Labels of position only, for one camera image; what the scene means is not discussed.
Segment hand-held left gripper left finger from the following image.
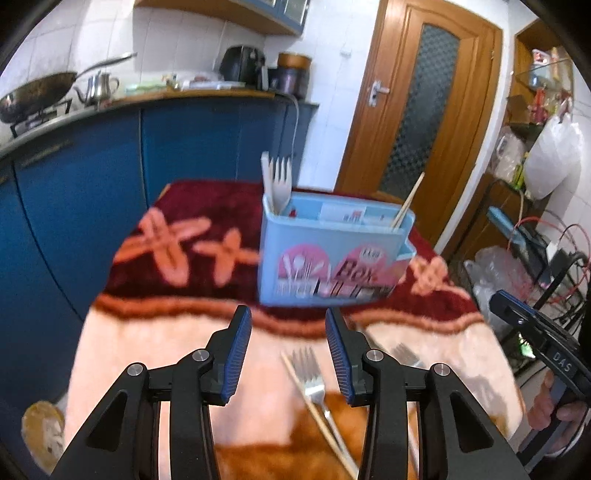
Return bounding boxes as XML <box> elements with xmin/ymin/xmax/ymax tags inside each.
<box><xmin>50</xmin><ymin>305</ymin><xmax>253</xmax><ymax>480</ymax></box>

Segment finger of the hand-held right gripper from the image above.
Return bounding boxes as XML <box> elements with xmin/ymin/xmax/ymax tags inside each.
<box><xmin>489</xmin><ymin>290</ymin><xmax>550</xmax><ymax>352</ymax></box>

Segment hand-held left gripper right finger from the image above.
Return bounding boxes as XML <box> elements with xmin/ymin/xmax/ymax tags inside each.
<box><xmin>325</xmin><ymin>307</ymin><xmax>529</xmax><ymax>480</ymax></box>

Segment metal fork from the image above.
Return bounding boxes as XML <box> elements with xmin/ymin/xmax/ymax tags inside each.
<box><xmin>392</xmin><ymin>344</ymin><xmax>426</xmax><ymax>370</ymax></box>
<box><xmin>291</xmin><ymin>346</ymin><xmax>352</xmax><ymax>462</ymax></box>

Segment wooden chopstick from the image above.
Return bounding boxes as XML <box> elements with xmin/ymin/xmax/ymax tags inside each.
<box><xmin>281</xmin><ymin>353</ymin><xmax>360</xmax><ymax>478</ymax></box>
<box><xmin>392</xmin><ymin>173</ymin><xmax>426</xmax><ymax>230</ymax></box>

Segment light blue utensil box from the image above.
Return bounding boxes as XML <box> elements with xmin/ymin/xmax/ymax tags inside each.
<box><xmin>259</xmin><ymin>193</ymin><xmax>416</xmax><ymax>308</ymax></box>

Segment person's right hand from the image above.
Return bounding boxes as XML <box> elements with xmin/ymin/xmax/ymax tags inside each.
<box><xmin>527</xmin><ymin>373</ymin><xmax>591</xmax><ymax>455</ymax></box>

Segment clear plastic bag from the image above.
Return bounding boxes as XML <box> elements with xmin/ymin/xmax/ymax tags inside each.
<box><xmin>464</xmin><ymin>246</ymin><xmax>522</xmax><ymax>321</ymax></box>

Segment plush red and peach blanket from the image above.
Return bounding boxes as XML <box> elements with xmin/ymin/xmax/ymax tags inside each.
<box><xmin>65</xmin><ymin>180</ymin><xmax>525</xmax><ymax>480</ymax></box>

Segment blue patterned box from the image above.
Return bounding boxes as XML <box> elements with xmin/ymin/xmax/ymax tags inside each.
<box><xmin>488</xmin><ymin>207</ymin><xmax>534</xmax><ymax>247</ymax></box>

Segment white plastic bag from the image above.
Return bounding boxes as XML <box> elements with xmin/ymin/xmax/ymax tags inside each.
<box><xmin>526</xmin><ymin>113</ymin><xmax>585</xmax><ymax>200</ymax></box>

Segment cream plastic fork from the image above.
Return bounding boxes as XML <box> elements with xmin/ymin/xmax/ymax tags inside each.
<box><xmin>268</xmin><ymin>157</ymin><xmax>293</xmax><ymax>215</ymax></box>

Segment round wooden stool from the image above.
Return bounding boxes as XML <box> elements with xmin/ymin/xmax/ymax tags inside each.
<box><xmin>21</xmin><ymin>401</ymin><xmax>66</xmax><ymax>476</ymax></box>

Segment blue kitchen base cabinets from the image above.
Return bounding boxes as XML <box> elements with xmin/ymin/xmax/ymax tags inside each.
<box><xmin>0</xmin><ymin>90</ymin><xmax>320</xmax><ymax>462</ymax></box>

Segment wooden door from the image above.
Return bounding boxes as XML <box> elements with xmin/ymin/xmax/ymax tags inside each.
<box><xmin>336</xmin><ymin>0</ymin><xmax>504</xmax><ymax>206</ymax></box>

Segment brown rice cooker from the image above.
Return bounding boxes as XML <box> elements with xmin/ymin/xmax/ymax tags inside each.
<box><xmin>277</xmin><ymin>52</ymin><xmax>313</xmax><ymax>99</ymax></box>

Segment black air fryer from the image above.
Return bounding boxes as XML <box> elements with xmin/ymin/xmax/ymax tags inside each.
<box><xmin>219</xmin><ymin>45</ymin><xmax>267</xmax><ymax>86</ymax></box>

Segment metal kettle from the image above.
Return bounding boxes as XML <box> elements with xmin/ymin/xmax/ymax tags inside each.
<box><xmin>74</xmin><ymin>71</ymin><xmax>121</xmax><ymax>108</ymax></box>

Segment gas stove grate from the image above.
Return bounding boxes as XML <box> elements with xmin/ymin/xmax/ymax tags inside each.
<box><xmin>9</xmin><ymin>99</ymin><xmax>75</xmax><ymax>138</ymax></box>

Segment black wok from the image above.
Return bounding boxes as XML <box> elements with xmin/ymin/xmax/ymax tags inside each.
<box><xmin>0</xmin><ymin>52</ymin><xmax>138</xmax><ymax>124</ymax></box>

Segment black wire rack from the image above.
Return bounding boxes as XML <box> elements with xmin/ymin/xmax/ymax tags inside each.
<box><xmin>482</xmin><ymin>178</ymin><xmax>591</xmax><ymax>374</ymax></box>

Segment red cable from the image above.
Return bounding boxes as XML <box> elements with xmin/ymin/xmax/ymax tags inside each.
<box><xmin>508</xmin><ymin>217</ymin><xmax>591</xmax><ymax>308</ymax></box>

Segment wooden wall shelf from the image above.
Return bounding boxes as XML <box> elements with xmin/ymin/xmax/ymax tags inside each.
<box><xmin>505</xmin><ymin>18</ymin><xmax>578</xmax><ymax>132</ymax></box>

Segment white power cable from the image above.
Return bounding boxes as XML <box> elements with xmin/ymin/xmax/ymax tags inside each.
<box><xmin>276</xmin><ymin>91</ymin><xmax>302</xmax><ymax>155</ymax></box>

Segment metal door handle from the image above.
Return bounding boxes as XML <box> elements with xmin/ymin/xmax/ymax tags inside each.
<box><xmin>368</xmin><ymin>80</ymin><xmax>391</xmax><ymax>108</ymax></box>

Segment blue wall cabinet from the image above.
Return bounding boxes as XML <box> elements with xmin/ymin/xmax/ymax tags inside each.
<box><xmin>134</xmin><ymin>0</ymin><xmax>306</xmax><ymax>37</ymax></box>

